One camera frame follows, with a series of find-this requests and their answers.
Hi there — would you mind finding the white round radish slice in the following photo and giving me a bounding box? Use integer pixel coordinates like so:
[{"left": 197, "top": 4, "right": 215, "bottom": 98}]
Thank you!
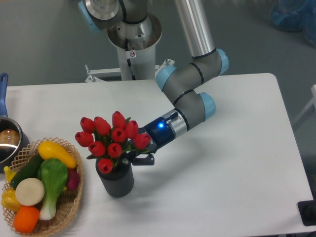
[{"left": 15, "top": 178, "right": 45, "bottom": 206}]

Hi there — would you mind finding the green bok choy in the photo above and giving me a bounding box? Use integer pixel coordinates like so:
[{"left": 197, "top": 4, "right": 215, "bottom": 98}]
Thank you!
[{"left": 38, "top": 158, "right": 68, "bottom": 221}]

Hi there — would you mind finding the dark grey ribbed vase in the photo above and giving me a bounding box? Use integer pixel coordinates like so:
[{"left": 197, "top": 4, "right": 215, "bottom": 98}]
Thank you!
[{"left": 95, "top": 160, "right": 134, "bottom": 198}]

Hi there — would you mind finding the yellow bell pepper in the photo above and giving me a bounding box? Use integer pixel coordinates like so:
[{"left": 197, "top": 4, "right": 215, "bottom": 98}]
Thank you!
[{"left": 1, "top": 188, "right": 22, "bottom": 212}]

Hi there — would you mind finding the white furniture frame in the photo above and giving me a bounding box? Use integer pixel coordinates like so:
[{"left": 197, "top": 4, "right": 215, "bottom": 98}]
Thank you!
[{"left": 292, "top": 84, "right": 316, "bottom": 131}]

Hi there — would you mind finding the red tulip bouquet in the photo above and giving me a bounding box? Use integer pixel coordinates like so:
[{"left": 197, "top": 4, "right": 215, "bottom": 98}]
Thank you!
[{"left": 75, "top": 111, "right": 151, "bottom": 175}]

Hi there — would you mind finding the yellow banana tip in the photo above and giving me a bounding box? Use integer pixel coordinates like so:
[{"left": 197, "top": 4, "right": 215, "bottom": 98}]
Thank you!
[{"left": 3, "top": 166, "right": 17, "bottom": 183}]

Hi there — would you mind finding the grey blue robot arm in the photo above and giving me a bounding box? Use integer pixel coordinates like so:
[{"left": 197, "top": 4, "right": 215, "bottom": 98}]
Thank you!
[{"left": 78, "top": 0, "right": 229, "bottom": 165}]

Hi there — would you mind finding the blue plastic bag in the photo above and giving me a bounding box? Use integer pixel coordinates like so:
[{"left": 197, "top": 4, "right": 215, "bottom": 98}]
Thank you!
[{"left": 269, "top": 0, "right": 316, "bottom": 47}]

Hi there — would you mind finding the black device at table edge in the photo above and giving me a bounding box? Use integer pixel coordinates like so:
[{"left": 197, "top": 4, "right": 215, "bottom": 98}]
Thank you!
[{"left": 297, "top": 200, "right": 316, "bottom": 226}]

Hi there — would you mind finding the red radish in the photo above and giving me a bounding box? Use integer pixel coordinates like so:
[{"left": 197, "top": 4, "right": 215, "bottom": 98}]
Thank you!
[{"left": 65, "top": 169, "right": 80, "bottom": 190}]

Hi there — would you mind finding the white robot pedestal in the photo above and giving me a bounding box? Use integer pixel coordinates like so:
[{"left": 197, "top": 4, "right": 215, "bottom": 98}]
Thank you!
[{"left": 85, "top": 13, "right": 175, "bottom": 82}]

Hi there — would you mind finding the blue handled saucepan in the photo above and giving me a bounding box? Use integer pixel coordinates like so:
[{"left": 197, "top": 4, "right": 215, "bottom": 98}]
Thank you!
[{"left": 0, "top": 73, "right": 29, "bottom": 173}]

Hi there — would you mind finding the dark green cucumber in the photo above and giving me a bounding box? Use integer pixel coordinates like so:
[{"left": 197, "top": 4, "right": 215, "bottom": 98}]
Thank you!
[{"left": 10, "top": 153, "right": 44, "bottom": 189}]

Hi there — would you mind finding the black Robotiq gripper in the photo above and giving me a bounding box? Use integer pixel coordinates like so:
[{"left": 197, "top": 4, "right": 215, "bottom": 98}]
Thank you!
[{"left": 121, "top": 117, "right": 175, "bottom": 165}]

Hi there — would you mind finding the yellow squash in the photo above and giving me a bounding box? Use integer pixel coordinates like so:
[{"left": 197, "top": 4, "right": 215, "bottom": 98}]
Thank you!
[{"left": 38, "top": 141, "right": 77, "bottom": 169}]

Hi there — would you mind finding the orange fruit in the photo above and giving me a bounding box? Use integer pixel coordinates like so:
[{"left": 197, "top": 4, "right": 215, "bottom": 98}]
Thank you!
[{"left": 13, "top": 206, "right": 40, "bottom": 234}]

